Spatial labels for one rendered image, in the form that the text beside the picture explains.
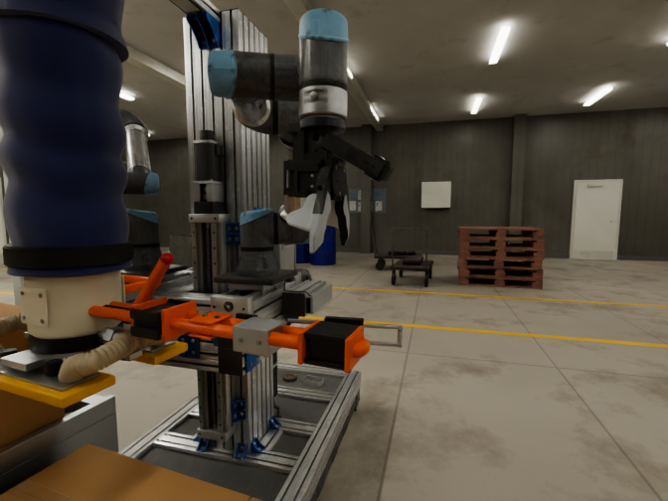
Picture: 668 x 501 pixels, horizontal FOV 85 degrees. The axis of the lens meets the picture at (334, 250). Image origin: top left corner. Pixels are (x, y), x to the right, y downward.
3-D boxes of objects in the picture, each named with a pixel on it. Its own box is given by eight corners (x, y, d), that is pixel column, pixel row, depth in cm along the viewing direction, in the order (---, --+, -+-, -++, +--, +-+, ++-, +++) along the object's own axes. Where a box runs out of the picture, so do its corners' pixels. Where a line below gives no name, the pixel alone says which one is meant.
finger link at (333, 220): (323, 234, 69) (313, 192, 63) (353, 235, 67) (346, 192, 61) (318, 245, 67) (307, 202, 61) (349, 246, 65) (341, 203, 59)
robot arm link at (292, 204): (273, 230, 140) (271, 83, 102) (312, 230, 142) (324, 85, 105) (273, 251, 131) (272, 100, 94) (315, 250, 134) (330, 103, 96)
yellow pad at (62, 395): (-50, 375, 73) (-52, 351, 73) (9, 357, 83) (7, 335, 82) (63, 410, 61) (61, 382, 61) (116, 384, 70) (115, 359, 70)
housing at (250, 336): (231, 352, 61) (231, 325, 61) (253, 339, 67) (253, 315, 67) (267, 358, 59) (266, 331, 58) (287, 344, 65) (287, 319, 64)
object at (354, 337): (296, 364, 56) (297, 332, 55) (316, 348, 63) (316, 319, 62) (349, 374, 53) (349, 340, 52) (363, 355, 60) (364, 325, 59)
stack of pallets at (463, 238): (456, 285, 638) (458, 228, 628) (455, 276, 727) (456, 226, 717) (544, 289, 599) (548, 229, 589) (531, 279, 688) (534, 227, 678)
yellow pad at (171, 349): (52, 344, 91) (51, 324, 91) (91, 332, 100) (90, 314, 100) (155, 366, 79) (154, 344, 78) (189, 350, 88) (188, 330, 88)
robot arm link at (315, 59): (343, 34, 60) (355, 6, 52) (342, 102, 61) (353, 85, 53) (295, 30, 59) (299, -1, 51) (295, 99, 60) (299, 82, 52)
